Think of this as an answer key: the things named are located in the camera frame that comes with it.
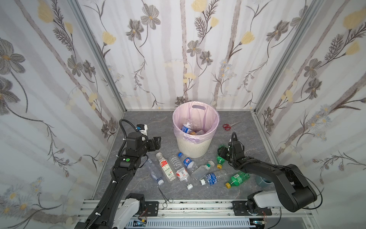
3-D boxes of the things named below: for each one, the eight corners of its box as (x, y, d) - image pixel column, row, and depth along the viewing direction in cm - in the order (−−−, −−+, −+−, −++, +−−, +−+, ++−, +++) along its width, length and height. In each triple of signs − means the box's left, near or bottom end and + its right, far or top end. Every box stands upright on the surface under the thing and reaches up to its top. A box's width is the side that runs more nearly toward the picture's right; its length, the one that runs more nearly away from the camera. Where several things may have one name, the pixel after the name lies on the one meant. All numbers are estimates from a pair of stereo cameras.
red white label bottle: (168, 184, 83) (167, 180, 79) (155, 159, 93) (154, 155, 88) (177, 178, 85) (177, 175, 81) (163, 154, 95) (162, 150, 90)
